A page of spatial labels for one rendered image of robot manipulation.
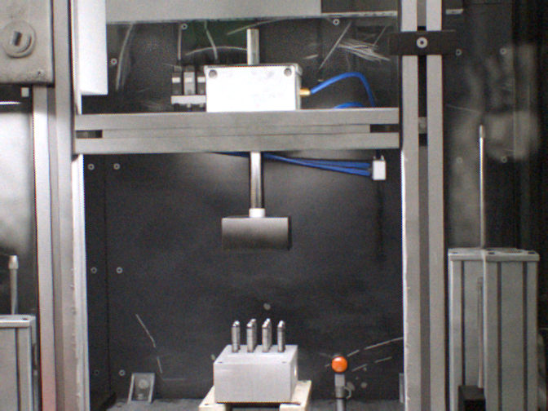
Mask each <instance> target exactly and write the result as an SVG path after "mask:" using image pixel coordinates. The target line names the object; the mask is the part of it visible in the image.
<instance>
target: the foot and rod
mask: <svg viewBox="0 0 548 411"><path fill-rule="evenodd" d="M249 191H250V215H229V216H227V217H225V218H223V219H222V252H224V253H288V252H289V250H290V249H291V248H292V242H291V215H290V214H280V215H265V199H264V154H263V152H249Z"/></svg>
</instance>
